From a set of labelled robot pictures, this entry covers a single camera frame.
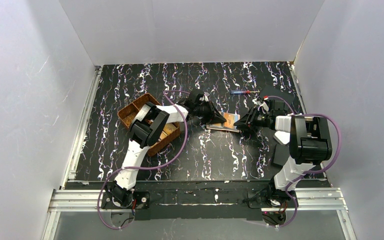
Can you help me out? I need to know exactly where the yellow VIP card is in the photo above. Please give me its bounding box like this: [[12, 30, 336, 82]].
[[158, 123, 180, 142]]

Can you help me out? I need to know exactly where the brown woven basket card holder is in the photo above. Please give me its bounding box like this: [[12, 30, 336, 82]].
[[117, 93, 175, 157]]

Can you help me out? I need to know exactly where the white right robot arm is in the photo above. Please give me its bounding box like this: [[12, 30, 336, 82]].
[[233, 97, 333, 202]]

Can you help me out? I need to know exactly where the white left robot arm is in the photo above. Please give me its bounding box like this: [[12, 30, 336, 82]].
[[103, 89, 227, 208]]

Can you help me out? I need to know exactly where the black flat box far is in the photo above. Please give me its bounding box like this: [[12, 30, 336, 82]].
[[259, 85, 294, 104]]

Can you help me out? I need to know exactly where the black flat box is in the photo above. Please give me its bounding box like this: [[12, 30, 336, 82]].
[[271, 144, 290, 167], [259, 85, 294, 104]]

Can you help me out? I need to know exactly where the white small box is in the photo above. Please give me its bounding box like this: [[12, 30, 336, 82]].
[[273, 131, 290, 146]]

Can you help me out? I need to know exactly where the blue red screwdriver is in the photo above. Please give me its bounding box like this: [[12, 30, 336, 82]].
[[230, 90, 260, 95]]

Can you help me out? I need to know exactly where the black flat box near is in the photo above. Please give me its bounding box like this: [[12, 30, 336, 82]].
[[271, 144, 290, 167]]

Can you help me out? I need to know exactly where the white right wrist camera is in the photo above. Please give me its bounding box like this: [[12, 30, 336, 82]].
[[255, 99, 269, 114]]

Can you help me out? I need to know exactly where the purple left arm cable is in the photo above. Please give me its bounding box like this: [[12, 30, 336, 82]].
[[96, 90, 191, 231]]

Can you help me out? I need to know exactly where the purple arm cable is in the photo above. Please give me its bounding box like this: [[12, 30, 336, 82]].
[[96, 90, 191, 231], [261, 96, 343, 228]]

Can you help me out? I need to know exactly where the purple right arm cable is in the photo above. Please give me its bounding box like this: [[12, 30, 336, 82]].
[[261, 96, 343, 228]]

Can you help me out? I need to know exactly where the aluminium frame rail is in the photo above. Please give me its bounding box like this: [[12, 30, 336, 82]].
[[42, 187, 356, 240]]

